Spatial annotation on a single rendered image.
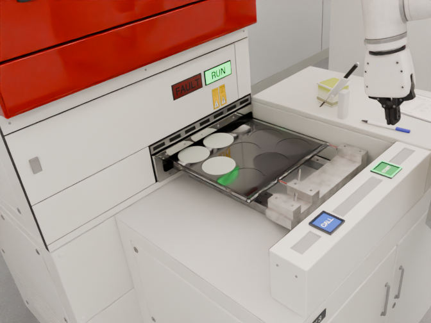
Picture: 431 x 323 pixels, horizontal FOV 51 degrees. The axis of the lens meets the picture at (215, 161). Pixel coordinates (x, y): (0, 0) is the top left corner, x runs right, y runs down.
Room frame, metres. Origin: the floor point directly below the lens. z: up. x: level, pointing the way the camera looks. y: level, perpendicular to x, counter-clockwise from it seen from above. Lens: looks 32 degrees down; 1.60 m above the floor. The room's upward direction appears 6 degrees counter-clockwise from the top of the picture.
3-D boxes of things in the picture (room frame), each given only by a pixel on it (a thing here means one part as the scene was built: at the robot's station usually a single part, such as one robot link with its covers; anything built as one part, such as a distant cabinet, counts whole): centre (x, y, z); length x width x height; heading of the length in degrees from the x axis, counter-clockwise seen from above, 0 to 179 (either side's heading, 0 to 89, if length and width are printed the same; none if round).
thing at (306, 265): (0.82, -0.32, 0.89); 0.55 x 0.09 x 0.14; 131
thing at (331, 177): (1.00, -0.28, 0.87); 0.36 x 0.08 x 0.03; 131
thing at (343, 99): (1.22, -0.39, 1.03); 0.06 x 0.04 x 0.13; 41
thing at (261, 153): (1.19, -0.09, 0.90); 0.34 x 0.34 x 0.01; 41
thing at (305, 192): (0.95, -0.22, 0.89); 0.08 x 0.03 x 0.03; 41
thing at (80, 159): (1.18, 0.16, 1.02); 0.82 x 0.03 x 0.40; 131
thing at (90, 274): (1.44, 0.39, 0.41); 0.82 x 0.71 x 0.82; 131
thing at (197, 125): (1.29, 0.02, 0.96); 0.44 x 0.01 x 0.02; 131
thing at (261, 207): (1.01, -0.08, 0.84); 0.50 x 0.02 x 0.03; 41
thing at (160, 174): (1.29, 0.02, 0.89); 0.44 x 0.02 x 0.10; 131
